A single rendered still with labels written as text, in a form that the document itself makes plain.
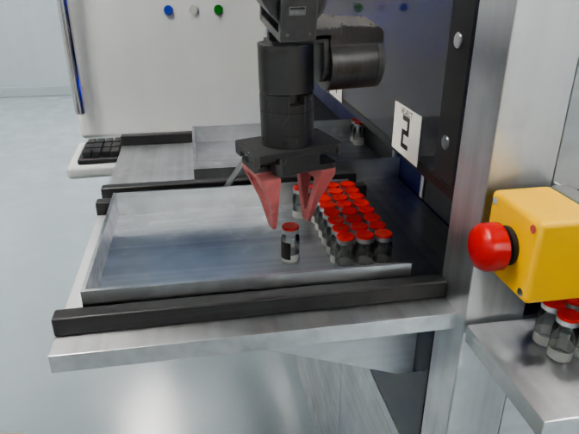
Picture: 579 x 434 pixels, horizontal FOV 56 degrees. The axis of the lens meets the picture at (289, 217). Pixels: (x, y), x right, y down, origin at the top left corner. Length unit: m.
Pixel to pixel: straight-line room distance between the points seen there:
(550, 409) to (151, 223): 0.53
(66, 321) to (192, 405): 1.22
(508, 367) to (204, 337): 0.28
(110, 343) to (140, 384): 1.31
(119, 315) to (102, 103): 0.98
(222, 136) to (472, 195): 0.68
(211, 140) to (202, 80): 0.36
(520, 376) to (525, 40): 0.28
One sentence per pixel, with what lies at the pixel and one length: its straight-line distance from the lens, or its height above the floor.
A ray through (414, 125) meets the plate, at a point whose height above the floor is 1.04.
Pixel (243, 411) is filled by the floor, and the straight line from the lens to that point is 1.72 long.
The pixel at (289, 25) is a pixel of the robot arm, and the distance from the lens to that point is 0.52.
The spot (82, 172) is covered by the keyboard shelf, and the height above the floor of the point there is 0.79.
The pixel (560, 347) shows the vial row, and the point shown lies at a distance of 0.55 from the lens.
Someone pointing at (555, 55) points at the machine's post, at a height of 1.14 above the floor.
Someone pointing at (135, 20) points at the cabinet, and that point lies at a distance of 1.44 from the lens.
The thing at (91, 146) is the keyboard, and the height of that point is 0.83.
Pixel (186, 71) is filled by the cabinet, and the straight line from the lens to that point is 1.45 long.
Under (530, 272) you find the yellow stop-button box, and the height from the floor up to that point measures 0.99.
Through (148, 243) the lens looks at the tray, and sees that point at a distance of 0.72.
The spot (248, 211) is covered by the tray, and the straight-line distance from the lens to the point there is 0.79.
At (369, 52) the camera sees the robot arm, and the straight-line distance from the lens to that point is 0.58.
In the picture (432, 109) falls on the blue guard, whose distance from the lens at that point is 0.62.
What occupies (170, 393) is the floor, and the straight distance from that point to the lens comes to 1.81.
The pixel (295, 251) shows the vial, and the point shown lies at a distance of 0.64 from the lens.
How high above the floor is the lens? 1.20
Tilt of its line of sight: 25 degrees down
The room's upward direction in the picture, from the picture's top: straight up
